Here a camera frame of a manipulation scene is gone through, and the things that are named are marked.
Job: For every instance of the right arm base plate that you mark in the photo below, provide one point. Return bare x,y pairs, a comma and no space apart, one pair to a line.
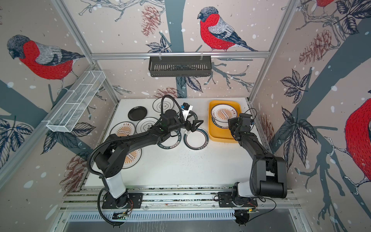
228,199

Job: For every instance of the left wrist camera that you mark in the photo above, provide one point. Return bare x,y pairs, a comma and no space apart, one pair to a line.
185,109

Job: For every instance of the yellow plastic bin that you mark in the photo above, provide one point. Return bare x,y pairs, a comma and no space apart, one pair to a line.
217,134

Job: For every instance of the striped green rim plate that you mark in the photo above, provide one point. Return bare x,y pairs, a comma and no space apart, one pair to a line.
197,140

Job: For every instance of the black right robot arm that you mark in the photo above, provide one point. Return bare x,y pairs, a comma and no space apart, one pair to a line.
268,176

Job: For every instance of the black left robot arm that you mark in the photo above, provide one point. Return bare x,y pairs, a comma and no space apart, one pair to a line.
108,158

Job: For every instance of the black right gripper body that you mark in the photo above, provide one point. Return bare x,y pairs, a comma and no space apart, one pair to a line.
234,123

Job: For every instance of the black hanging wire basket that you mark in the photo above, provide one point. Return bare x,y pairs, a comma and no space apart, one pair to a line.
180,66

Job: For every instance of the white plate back centre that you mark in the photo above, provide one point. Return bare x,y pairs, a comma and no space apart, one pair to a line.
165,105

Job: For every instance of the green rim plate back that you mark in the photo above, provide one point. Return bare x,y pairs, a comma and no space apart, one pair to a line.
192,116

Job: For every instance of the aluminium rail bed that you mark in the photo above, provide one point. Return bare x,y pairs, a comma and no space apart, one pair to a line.
173,199

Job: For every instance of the small black plate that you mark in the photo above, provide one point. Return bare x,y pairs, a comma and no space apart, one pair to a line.
137,113

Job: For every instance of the orange sunburst plate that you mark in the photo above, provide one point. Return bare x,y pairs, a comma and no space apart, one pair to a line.
223,112
132,159
123,129

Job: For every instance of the white plate grey emblem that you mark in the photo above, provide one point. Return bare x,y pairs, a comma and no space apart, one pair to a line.
145,124

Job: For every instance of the white mesh wall shelf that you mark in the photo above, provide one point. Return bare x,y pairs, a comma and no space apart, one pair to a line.
78,99

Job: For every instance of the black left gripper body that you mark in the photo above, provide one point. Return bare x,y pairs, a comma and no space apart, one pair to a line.
187,125

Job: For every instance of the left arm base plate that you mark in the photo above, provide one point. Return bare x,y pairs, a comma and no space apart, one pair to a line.
126,201

